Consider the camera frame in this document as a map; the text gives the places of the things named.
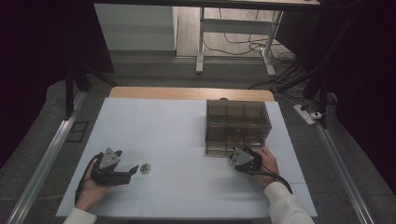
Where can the dark curtain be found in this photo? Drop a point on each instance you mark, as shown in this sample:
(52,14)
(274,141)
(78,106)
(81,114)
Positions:
(367,77)
(31,62)

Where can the white cabinet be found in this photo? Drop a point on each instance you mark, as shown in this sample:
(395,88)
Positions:
(134,28)

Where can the brown transparent drawer box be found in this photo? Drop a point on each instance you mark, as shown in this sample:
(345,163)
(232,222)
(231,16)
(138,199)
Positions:
(236,121)

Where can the white plug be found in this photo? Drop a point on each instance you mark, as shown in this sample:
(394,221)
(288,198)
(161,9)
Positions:
(316,115)

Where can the small shiny metal trinket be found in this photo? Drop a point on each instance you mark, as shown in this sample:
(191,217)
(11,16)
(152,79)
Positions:
(145,168)

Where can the white power strip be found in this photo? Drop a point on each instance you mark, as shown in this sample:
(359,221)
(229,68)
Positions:
(303,114)

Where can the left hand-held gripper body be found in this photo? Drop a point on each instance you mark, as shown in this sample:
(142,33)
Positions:
(107,177)

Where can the person's right hand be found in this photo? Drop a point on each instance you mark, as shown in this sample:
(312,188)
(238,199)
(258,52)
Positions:
(269,165)

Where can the white desk frame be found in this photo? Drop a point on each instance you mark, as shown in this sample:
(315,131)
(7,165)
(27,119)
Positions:
(199,46)

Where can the pale blue table cover sheet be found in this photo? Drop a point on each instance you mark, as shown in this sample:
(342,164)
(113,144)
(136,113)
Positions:
(174,133)

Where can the wooden table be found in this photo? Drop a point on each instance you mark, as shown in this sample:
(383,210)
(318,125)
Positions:
(186,93)

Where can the white metal table frame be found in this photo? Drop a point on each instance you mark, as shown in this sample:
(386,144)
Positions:
(280,77)

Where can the person's left hand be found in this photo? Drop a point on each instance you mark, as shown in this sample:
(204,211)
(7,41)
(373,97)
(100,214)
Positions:
(90,194)

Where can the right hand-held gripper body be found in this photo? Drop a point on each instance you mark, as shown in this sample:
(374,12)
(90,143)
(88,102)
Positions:
(244,160)

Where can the aluminium floor rail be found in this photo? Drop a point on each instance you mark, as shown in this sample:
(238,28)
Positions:
(46,161)
(342,174)

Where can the black metal stand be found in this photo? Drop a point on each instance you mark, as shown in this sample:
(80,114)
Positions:
(323,93)
(69,93)

